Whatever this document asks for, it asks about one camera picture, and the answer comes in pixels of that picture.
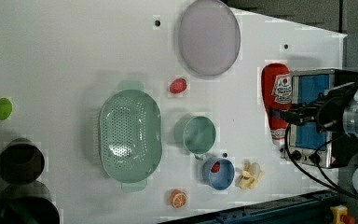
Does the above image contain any peeled toy banana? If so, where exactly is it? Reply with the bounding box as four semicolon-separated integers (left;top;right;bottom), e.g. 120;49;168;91
237;161;264;189

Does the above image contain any blue metal frame rail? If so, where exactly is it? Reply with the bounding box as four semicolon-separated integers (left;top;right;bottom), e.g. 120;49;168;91
160;190;339;224

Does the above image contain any green round ball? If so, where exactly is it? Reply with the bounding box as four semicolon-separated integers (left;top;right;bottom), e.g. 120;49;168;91
0;98;13;120

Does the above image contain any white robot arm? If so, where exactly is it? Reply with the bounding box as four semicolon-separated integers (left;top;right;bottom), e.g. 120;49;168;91
268;82;358;200

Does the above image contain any green cup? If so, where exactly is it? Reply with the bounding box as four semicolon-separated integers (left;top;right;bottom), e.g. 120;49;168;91
173;115;216;155

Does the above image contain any small red fruit in cup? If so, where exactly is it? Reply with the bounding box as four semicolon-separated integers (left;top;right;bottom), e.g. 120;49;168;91
211;161;220;173

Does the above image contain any toy orange slice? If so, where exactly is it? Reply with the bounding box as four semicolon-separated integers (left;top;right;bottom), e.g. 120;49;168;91
169;189;186;208

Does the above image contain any red ketchup bottle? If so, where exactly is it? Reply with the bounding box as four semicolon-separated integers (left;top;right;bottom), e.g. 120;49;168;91
261;63;293;147

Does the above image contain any black cylinder lower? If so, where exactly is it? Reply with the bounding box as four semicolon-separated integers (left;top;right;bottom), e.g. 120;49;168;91
0;181;61;224

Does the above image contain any blue cup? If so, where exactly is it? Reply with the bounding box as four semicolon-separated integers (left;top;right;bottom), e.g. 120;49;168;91
202;157;235;190

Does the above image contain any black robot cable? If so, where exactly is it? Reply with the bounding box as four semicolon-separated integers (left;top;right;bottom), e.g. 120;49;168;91
283;124;358;209

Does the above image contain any grey round plate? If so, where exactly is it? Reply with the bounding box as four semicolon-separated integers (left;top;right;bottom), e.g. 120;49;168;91
178;0;241;76

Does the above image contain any black cylinder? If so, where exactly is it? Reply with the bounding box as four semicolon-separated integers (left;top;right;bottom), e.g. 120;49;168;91
0;181;61;224
0;138;45;185

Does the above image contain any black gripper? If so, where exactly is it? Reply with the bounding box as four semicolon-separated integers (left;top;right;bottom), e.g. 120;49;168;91
268;82;356;133

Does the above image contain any green oval strainer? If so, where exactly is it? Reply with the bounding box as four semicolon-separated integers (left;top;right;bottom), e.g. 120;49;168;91
99;80;162;193

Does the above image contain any red toy strawberry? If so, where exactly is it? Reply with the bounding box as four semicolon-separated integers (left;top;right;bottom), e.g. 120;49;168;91
169;78;187;94

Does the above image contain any yellow red clamp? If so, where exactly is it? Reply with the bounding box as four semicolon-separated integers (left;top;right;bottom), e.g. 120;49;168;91
330;205;356;224

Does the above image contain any silver black toaster oven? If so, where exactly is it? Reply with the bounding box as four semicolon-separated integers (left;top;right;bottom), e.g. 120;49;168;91
280;69;358;169

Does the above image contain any black cylinder upper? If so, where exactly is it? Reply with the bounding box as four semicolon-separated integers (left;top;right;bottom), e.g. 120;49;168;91
0;138;45;185

